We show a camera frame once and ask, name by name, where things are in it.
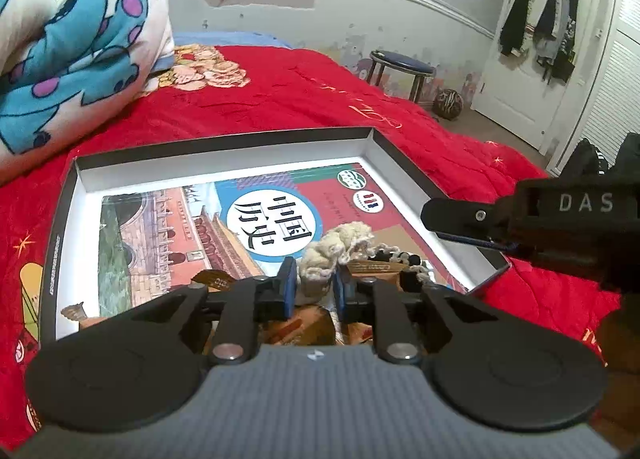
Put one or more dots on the cream plush toy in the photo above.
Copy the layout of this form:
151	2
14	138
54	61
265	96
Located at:
320	259

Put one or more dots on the round metal stool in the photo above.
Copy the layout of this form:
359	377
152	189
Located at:
400	60

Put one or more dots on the illustrated book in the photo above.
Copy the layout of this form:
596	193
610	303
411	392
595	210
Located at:
175	229

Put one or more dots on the shallow black box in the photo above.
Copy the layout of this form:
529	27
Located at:
150	174

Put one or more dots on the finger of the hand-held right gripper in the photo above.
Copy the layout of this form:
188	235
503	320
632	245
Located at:
492	244
460	216

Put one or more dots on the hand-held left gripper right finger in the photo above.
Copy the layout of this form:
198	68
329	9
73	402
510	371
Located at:
342	291

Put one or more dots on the black hanging jacket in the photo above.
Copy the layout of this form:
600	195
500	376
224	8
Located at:
517	9

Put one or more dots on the black lace-trimmed scrunchie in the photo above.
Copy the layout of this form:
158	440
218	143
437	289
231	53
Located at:
390	256

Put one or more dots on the cartoon monster printed blanket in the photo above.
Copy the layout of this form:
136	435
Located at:
75	39

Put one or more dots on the grey hanging garment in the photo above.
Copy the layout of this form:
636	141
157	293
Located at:
550	24

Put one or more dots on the red fleece blanket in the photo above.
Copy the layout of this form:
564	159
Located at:
300	99

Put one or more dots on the brown patterned ball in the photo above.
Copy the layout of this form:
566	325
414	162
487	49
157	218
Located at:
448	104

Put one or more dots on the white louvre closet door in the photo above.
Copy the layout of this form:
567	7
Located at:
620	89

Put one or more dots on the black patterned hanging garment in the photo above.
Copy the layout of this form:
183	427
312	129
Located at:
567	54

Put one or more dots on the brown round packet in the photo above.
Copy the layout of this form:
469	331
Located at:
215	281

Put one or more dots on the brown folded packet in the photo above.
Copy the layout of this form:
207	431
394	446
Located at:
305	329

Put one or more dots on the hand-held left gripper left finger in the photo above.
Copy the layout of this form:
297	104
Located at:
288	289

